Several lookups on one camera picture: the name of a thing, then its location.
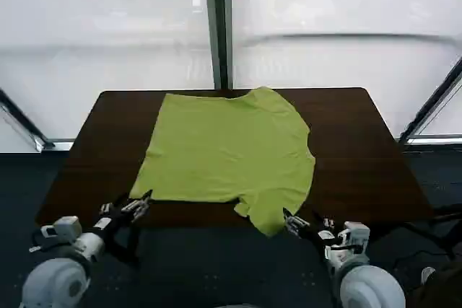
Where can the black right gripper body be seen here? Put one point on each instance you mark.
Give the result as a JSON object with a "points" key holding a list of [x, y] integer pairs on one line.
{"points": [[317, 237]]}

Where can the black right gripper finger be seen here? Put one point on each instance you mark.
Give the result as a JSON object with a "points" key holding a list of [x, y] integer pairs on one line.
{"points": [[296, 224], [328, 224]]}

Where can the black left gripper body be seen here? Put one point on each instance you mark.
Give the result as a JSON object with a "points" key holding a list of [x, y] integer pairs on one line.
{"points": [[110, 223]]}

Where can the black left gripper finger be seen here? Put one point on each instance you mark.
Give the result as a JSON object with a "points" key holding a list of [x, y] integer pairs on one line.
{"points": [[137, 207], [108, 208]]}

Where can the lime green t-shirt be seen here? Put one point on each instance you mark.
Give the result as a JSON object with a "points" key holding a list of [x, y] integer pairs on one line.
{"points": [[223, 149]]}

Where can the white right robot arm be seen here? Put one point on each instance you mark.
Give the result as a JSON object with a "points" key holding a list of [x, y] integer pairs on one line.
{"points": [[364, 286]]}

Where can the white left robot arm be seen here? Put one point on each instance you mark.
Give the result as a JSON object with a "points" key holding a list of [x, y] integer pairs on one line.
{"points": [[57, 279]]}

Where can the black table leg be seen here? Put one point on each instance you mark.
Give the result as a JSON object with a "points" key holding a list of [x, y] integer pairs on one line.
{"points": [[131, 246], [433, 230]]}

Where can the small white floor object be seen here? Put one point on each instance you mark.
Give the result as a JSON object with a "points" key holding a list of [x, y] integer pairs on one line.
{"points": [[428, 275]]}

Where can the dark brown bulky object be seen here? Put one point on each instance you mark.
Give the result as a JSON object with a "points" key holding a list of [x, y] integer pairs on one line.
{"points": [[444, 286]]}

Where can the dark slanted window frame bar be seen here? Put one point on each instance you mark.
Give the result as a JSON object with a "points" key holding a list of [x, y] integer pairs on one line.
{"points": [[25, 120], [433, 102]]}

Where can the dark vertical window post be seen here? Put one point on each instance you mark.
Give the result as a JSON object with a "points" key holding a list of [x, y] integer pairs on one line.
{"points": [[218, 23]]}

